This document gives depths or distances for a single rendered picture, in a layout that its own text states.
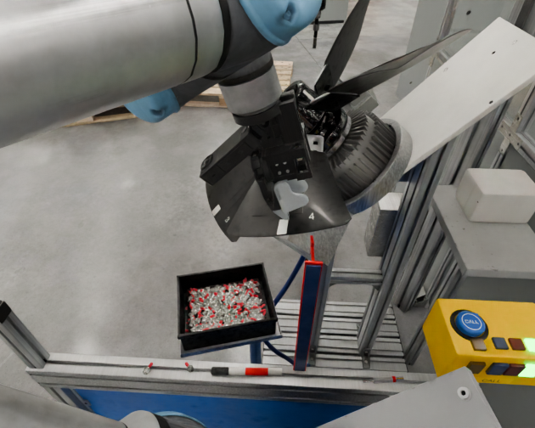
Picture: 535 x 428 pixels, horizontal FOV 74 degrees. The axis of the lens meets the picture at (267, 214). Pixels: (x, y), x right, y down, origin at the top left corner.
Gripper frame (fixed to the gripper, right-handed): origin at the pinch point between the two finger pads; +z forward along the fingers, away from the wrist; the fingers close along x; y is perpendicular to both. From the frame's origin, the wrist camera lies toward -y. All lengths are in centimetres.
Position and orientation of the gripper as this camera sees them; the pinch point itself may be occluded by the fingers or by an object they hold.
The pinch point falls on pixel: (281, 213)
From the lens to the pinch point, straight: 60.3
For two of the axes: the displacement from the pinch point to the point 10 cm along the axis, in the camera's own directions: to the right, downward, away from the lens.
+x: 0.5, -6.7, 7.4
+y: 9.5, -1.8, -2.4
